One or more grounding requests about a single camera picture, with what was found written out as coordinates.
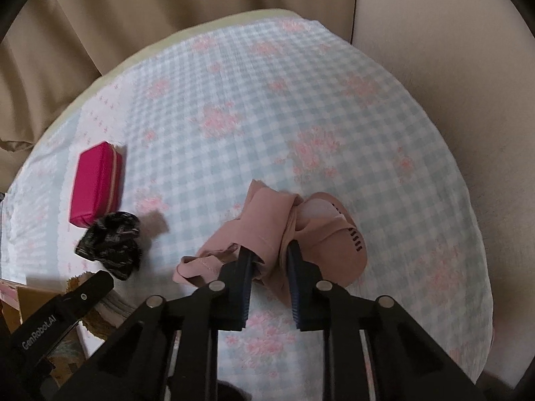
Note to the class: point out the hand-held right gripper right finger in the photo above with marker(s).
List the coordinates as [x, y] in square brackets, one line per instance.
[297, 288]

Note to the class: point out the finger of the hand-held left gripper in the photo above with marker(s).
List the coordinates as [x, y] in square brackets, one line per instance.
[90, 290]

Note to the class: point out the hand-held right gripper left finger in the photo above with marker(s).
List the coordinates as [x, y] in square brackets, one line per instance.
[244, 284]

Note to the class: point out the pink bra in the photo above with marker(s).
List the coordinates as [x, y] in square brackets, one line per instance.
[292, 234]

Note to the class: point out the black patterned cloth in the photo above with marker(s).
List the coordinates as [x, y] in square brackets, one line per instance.
[110, 244]

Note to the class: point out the cardboard box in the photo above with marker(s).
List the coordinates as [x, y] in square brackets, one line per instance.
[29, 300]

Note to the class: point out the magenta zip pouch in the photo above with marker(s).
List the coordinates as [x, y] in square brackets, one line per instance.
[94, 183]

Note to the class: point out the checkered floral bed sheet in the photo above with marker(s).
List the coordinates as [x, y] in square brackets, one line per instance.
[267, 133]

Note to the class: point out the beige curtain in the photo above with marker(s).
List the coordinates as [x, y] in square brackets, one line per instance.
[125, 29]

